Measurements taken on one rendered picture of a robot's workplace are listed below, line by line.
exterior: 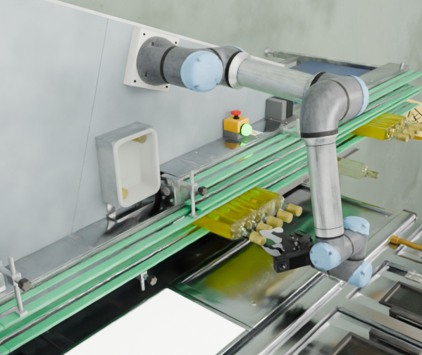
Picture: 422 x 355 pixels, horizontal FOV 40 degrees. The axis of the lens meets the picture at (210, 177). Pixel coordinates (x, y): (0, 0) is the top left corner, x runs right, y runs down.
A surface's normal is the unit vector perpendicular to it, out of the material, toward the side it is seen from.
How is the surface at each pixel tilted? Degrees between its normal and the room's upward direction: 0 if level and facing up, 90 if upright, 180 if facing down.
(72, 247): 90
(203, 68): 7
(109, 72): 0
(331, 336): 90
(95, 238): 90
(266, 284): 90
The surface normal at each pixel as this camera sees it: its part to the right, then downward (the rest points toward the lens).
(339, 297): -0.03, -0.91
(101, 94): 0.76, 0.26
